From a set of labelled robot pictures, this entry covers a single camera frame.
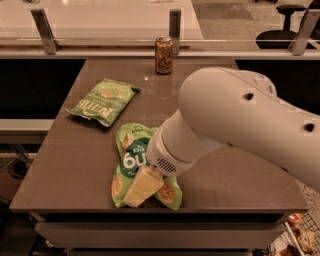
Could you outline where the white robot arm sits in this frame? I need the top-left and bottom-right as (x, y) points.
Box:
(124, 67), (320, 207)

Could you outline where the green dang rice chip bag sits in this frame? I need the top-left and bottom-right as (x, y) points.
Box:
(111, 123), (183, 210)

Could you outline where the wire basket with items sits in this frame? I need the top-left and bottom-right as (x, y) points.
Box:
(268, 213), (320, 256)

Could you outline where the right metal railing bracket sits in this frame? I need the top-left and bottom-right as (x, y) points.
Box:
(288, 9), (320, 56)

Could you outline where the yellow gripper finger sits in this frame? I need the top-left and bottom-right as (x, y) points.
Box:
(123, 165), (164, 208)

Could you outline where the green kettle chip bag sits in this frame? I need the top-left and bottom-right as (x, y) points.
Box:
(67, 79), (140, 127)

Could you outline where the middle metal railing bracket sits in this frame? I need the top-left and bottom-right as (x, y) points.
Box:
(169, 9), (182, 55)

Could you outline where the left metal railing bracket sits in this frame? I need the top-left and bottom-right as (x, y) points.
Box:
(31, 9), (59, 55)

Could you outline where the black office chair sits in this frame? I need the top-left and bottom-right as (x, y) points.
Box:
(256, 0), (320, 49)

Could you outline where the metal railing bracket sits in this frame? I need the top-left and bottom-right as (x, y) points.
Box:
(169, 9), (182, 55)
(31, 9), (59, 55)
(288, 9), (320, 56)

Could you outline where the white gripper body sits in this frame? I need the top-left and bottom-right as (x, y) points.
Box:
(146, 127), (195, 177)

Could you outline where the orange drink can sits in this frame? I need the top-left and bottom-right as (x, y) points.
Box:
(155, 36), (173, 75)

